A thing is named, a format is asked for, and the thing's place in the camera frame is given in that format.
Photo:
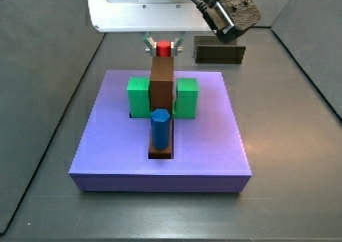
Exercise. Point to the purple base board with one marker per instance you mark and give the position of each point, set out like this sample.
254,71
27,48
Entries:
208,164

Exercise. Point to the brown slotted bar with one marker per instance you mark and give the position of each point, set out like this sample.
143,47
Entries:
162,99

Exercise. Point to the red hexagonal peg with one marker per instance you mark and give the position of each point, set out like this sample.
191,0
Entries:
163,48

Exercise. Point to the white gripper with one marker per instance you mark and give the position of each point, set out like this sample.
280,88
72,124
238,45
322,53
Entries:
147,16

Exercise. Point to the black angled bracket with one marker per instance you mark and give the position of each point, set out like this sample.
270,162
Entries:
210,51

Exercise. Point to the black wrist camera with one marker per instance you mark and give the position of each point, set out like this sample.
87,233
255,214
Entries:
236,16

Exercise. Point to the green U-shaped block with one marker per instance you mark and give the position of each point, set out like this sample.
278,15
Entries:
183,105

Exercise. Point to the blue hexagonal peg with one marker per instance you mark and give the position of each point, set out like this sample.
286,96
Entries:
160,128

